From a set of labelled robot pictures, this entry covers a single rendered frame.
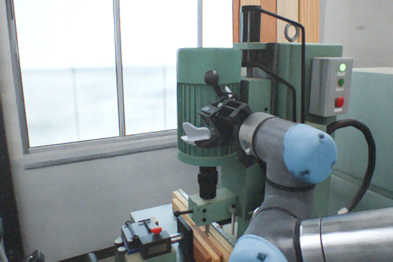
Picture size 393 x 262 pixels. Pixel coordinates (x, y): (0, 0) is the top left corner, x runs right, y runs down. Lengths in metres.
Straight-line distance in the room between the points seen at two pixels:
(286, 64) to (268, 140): 0.43
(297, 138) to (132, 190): 1.98
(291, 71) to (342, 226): 0.58
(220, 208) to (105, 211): 1.50
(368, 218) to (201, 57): 0.54
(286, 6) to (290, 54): 1.80
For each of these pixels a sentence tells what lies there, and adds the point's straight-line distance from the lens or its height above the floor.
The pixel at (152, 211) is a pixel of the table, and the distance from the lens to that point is 1.24.
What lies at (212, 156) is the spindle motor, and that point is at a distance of 0.82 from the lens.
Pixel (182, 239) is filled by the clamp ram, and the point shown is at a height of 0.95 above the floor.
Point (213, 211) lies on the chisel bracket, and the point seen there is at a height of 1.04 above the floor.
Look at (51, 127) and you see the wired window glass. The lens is 2.18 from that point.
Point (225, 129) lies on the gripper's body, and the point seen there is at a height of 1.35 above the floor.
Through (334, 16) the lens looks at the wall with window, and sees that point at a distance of 3.26.
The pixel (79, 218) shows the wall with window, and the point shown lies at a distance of 2.34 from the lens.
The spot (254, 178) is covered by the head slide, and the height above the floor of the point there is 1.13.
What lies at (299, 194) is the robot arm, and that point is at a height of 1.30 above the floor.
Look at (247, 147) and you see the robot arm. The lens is 0.53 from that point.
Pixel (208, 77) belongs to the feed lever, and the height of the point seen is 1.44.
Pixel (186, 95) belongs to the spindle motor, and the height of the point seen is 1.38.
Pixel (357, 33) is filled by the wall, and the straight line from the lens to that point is 3.36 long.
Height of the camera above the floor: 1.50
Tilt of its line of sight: 12 degrees down
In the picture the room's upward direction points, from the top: straight up
